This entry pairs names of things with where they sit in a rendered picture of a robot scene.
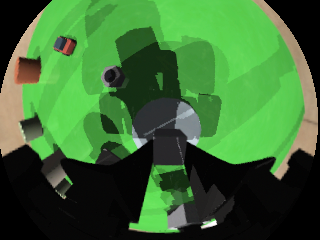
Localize beige open cylindrical cup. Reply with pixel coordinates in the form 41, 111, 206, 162
40, 149, 67, 187

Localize grey cylinder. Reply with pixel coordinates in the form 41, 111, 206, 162
55, 179, 72, 197
19, 117, 43, 144

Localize red toy car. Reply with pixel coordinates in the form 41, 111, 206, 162
53, 36, 76, 56

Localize orange-brown cylinder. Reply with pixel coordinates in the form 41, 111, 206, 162
13, 56, 41, 85

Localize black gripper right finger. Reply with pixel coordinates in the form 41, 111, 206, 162
184, 141, 276, 223

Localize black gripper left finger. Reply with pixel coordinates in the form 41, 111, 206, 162
60, 139, 153, 225

